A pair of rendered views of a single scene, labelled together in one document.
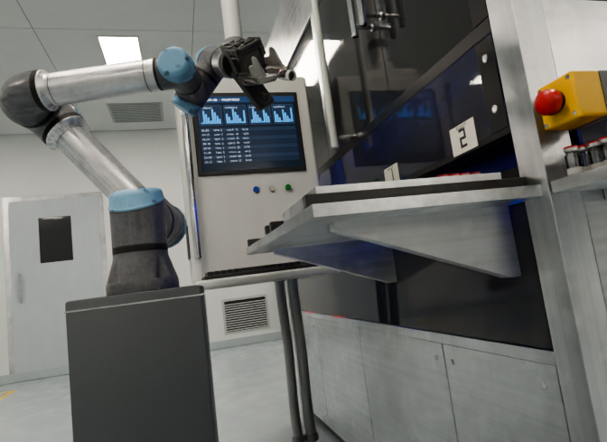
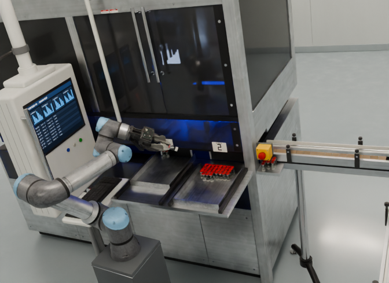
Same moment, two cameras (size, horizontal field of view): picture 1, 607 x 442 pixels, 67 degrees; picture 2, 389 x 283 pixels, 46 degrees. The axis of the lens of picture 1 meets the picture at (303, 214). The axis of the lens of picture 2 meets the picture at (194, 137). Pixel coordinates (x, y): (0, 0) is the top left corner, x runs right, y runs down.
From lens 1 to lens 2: 203 cm
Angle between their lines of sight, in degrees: 55
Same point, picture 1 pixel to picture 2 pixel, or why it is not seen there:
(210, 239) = not seen: hidden behind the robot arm
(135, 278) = (135, 250)
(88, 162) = (69, 206)
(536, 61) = (253, 135)
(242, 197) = (63, 158)
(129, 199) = (124, 221)
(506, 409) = (229, 224)
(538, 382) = (244, 217)
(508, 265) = not seen: hidden behind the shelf
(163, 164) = not seen: outside the picture
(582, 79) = (270, 150)
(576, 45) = (257, 122)
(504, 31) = (244, 125)
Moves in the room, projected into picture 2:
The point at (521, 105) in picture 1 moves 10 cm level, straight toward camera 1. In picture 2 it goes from (248, 149) to (257, 156)
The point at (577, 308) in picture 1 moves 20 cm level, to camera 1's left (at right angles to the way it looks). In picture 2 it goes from (260, 200) to (239, 220)
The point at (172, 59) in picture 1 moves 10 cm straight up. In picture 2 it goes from (127, 154) to (121, 135)
